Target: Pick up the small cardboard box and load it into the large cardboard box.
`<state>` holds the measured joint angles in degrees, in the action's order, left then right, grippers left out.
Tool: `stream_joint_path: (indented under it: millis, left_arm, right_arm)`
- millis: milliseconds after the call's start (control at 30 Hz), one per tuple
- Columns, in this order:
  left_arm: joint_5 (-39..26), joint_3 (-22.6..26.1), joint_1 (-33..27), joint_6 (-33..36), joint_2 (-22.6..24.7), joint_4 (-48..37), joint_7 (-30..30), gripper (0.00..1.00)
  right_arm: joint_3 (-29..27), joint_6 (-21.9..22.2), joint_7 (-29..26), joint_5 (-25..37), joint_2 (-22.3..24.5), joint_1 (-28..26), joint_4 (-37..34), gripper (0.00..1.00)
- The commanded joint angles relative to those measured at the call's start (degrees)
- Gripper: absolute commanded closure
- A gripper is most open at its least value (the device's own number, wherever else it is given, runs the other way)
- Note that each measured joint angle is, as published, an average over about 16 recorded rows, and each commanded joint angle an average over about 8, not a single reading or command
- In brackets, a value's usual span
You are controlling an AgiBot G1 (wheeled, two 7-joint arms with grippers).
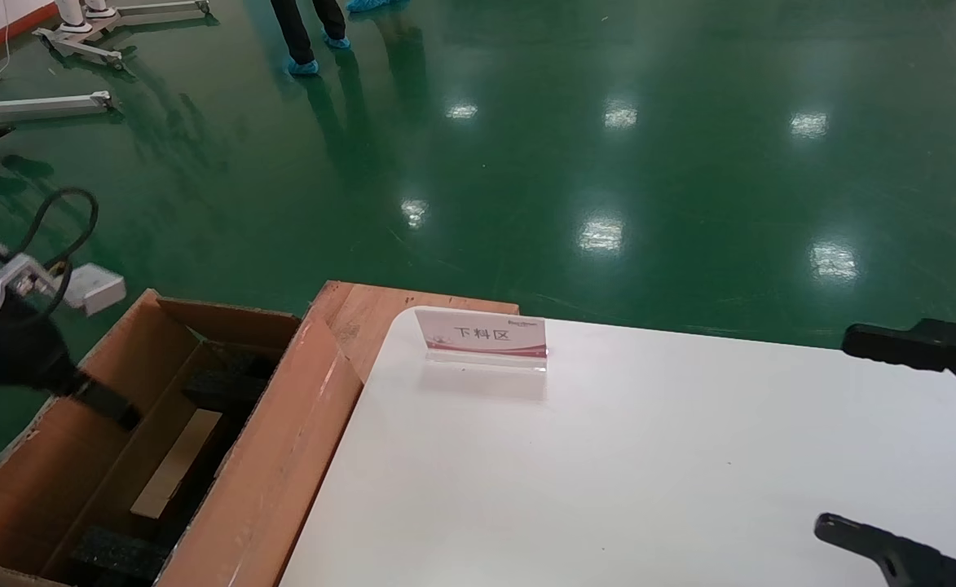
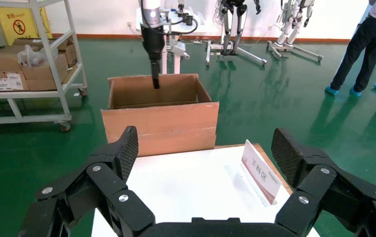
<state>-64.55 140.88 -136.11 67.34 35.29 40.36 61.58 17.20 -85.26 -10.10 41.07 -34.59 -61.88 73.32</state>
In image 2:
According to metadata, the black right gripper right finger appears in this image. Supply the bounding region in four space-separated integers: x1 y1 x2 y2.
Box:
271 127 376 237

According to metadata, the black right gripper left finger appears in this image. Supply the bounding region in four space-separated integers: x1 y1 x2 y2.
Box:
19 125 157 237

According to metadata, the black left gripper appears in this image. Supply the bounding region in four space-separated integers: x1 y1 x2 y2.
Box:
141 26 166 90

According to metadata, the large cardboard box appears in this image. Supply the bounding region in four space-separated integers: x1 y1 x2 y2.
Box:
101 73 220 158

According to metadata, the open-flap cardboard box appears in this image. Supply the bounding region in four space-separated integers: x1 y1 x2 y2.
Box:
13 38 78 68

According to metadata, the plain cardboard box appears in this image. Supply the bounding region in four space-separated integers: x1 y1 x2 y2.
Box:
22 54 70 91

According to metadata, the cardboard box with labels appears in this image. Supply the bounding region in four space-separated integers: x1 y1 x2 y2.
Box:
0 69 30 92

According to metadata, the wide cardboard box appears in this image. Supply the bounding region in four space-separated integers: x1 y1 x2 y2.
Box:
0 44 69 71

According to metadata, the acrylic sign with Chinese text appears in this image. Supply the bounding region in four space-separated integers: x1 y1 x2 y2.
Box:
241 139 283 207

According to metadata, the black device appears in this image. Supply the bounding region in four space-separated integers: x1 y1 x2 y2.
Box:
176 3 194 27

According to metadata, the black humanoid robot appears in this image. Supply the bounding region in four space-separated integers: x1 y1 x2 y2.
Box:
218 0 262 56

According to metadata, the white metal floor stand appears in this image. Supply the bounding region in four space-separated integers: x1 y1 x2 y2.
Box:
268 40 325 63
206 39 268 67

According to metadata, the white wheeled shelf cart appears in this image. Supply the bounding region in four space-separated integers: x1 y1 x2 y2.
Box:
0 0 88 133

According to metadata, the clear plastic bag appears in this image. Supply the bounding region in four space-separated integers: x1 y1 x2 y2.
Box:
17 44 59 68

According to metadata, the person in black trousers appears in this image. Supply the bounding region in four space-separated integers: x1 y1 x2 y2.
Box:
324 0 376 98

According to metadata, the yellow warning sign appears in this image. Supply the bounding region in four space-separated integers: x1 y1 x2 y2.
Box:
0 6 52 46

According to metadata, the white humanoid robot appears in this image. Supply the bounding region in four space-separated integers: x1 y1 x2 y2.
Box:
279 0 316 46

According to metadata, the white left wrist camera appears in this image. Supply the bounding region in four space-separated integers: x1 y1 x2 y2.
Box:
170 40 190 60

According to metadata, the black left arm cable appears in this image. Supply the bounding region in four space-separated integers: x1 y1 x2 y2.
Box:
160 14 199 35

